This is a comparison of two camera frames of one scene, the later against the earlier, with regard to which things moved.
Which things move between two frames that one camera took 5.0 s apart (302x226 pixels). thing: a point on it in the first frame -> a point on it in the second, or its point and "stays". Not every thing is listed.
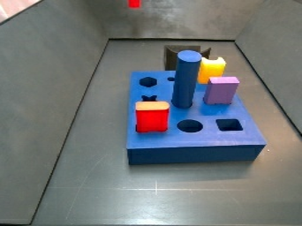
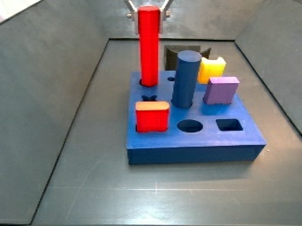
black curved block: [172, 51] stays
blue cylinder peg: [188, 67] stays
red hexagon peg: [134, 3] -> [149, 45]
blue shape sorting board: [206, 132] stays
